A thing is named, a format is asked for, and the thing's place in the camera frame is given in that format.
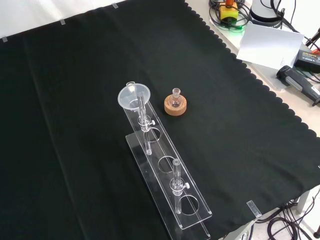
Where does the clear plastic funnel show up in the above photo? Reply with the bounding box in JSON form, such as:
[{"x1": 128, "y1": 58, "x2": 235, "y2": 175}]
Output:
[{"x1": 117, "y1": 81, "x2": 152, "y2": 113}]

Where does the clear acrylic funnel stand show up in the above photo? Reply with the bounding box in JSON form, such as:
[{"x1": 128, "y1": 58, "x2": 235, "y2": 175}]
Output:
[{"x1": 121, "y1": 91, "x2": 213, "y2": 240}]

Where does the small round-bottom glass flask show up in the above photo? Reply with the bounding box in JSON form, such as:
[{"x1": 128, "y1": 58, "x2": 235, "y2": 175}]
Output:
[{"x1": 167, "y1": 87, "x2": 182, "y2": 109}]

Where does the black cloth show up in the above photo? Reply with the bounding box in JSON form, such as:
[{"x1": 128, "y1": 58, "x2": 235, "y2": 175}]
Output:
[{"x1": 0, "y1": 0, "x2": 320, "y2": 240}]

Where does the yellow stop button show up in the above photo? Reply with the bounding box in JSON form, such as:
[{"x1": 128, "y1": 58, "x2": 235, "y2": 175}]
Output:
[{"x1": 219, "y1": 0, "x2": 239, "y2": 22}]

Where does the pale board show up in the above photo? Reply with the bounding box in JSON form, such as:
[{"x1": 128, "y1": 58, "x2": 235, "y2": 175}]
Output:
[{"x1": 236, "y1": 21, "x2": 305, "y2": 71}]

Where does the black handheld device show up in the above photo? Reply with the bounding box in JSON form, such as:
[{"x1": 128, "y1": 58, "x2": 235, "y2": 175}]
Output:
[{"x1": 276, "y1": 65, "x2": 320, "y2": 107}]

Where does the black power adapter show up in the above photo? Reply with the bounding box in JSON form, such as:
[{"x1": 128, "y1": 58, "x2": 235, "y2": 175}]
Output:
[{"x1": 293, "y1": 42, "x2": 320, "y2": 74}]

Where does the grey bench leg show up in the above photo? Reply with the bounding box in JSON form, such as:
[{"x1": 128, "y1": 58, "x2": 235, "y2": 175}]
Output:
[{"x1": 296, "y1": 189, "x2": 311, "y2": 214}]

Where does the black tripod leg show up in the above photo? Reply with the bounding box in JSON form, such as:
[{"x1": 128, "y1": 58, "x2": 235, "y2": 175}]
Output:
[{"x1": 305, "y1": 26, "x2": 320, "y2": 49}]

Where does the cork ring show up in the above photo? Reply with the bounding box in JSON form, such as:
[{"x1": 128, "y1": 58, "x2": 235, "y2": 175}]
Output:
[{"x1": 163, "y1": 93, "x2": 188, "y2": 116}]

